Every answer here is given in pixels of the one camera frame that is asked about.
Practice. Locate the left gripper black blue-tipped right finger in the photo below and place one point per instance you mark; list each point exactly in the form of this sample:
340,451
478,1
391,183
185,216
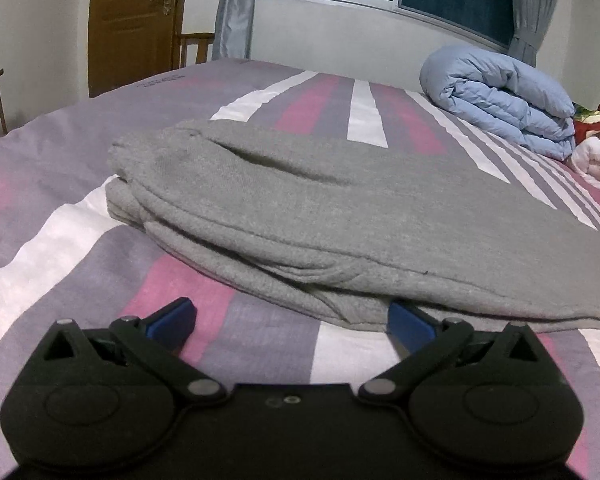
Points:
451,346

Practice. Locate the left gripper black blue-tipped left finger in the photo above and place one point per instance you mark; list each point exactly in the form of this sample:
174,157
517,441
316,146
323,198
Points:
133,351

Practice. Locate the grey sweatpants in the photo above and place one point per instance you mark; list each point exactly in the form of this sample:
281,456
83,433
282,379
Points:
338,230

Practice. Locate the striped pink grey bedsheet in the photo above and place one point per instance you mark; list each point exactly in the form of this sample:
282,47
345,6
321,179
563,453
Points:
62,256

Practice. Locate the folded white pink blanket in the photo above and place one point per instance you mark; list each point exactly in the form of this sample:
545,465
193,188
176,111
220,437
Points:
585,161

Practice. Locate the folded light blue duvet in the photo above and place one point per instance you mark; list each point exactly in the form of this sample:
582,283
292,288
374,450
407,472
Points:
502,95

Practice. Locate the wooden chair by door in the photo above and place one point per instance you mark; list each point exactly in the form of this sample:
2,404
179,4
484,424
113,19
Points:
200,41

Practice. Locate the grey left curtain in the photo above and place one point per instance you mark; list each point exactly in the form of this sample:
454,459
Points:
233,29

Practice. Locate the grey curtain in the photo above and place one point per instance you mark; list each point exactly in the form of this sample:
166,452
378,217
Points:
531,21
233,29

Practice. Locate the brown wooden door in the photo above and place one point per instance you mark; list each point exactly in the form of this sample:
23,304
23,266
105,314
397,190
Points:
130,40

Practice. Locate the grey right curtain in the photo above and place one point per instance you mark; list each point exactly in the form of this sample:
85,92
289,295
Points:
531,21

